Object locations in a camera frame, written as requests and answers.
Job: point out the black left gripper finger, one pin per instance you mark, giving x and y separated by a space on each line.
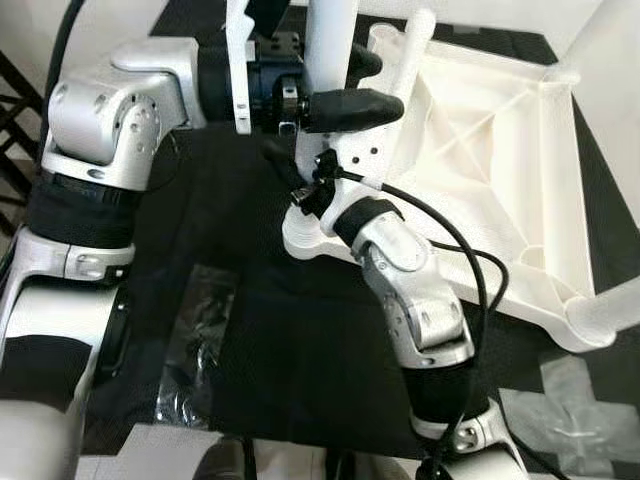
350 110
365 62

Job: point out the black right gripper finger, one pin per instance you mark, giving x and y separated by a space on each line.
278 160

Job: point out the white plastic children table top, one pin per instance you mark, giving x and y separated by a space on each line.
480 140

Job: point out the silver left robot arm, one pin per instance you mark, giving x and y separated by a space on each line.
110 110

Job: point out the black table cloth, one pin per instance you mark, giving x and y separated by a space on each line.
300 330

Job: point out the dark right robot foot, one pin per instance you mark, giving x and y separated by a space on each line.
345 468

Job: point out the dark robot foot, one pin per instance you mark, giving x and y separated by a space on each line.
345 468
222 460

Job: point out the dark left robot foot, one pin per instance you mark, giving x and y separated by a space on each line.
222 460

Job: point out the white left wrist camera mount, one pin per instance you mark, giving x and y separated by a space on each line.
240 70

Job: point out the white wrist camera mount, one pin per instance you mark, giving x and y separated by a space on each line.
365 160
240 70

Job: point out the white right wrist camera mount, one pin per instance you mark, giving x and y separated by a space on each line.
365 160

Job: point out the black metal rack frame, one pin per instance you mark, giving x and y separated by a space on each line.
15 150

